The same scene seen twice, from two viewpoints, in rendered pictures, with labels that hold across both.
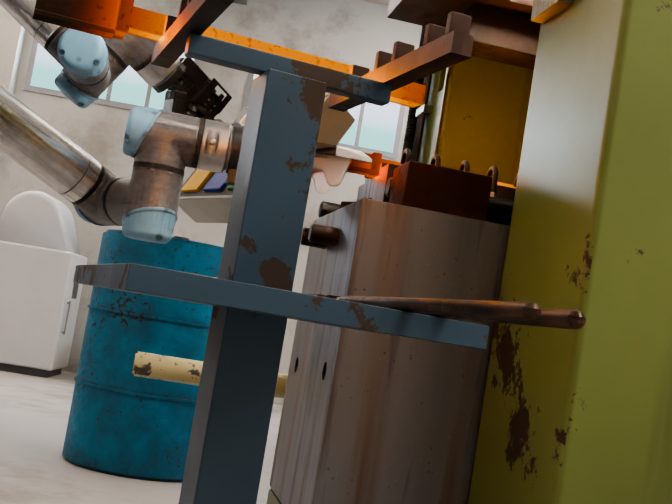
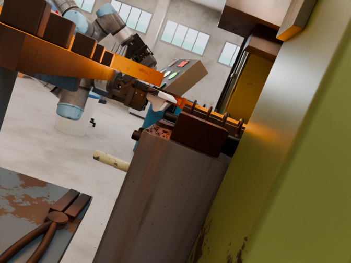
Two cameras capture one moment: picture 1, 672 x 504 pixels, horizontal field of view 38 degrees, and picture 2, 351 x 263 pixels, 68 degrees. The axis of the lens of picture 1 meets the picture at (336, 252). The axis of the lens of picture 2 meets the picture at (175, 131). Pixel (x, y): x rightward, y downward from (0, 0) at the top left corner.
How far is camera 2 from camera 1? 0.81 m
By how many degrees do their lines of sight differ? 17
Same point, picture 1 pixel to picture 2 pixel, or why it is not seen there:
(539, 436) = not seen: outside the picture
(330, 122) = (196, 72)
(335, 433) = (102, 251)
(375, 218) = (148, 143)
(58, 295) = not seen: hidden behind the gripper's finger
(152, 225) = (65, 112)
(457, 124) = (243, 86)
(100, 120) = (177, 52)
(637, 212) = (298, 233)
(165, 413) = not seen: hidden behind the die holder
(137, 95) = (189, 47)
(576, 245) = (238, 234)
